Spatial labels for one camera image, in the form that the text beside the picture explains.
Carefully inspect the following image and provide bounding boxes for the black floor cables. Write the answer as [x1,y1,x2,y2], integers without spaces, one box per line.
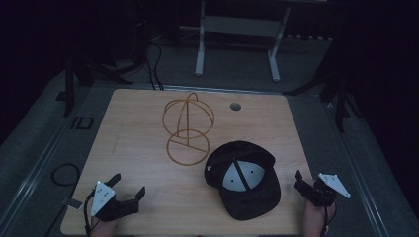
[144,33,166,91]

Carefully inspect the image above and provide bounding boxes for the black tripod stand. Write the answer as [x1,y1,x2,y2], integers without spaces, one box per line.
[283,19,364,133]
[55,0,156,118]

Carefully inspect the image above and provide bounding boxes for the person's left hand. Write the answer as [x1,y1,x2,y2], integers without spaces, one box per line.
[89,218,119,237]

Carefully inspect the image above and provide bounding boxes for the person's right hand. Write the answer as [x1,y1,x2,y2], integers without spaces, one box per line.
[302,198,338,237]

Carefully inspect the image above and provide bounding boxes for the gold wire hat stand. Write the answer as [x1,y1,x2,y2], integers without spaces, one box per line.
[161,92,215,167]

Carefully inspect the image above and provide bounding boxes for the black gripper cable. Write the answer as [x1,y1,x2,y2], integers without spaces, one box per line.
[82,192,100,237]
[321,201,338,237]

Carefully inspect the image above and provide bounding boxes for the white metal desk frame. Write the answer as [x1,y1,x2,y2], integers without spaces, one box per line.
[179,0,293,83]

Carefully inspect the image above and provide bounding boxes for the black coiled cable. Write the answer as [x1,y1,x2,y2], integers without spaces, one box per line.
[50,162,82,188]

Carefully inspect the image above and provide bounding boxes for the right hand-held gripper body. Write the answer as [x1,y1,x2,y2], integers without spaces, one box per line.
[293,172,352,208]

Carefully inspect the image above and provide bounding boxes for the grey tape strip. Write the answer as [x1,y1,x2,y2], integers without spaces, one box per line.
[60,197,84,210]

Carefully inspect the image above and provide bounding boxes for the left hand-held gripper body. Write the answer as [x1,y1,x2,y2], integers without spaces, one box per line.
[89,180,140,222]

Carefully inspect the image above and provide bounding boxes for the black baseball cap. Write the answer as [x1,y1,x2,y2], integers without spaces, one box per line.
[203,140,282,221]

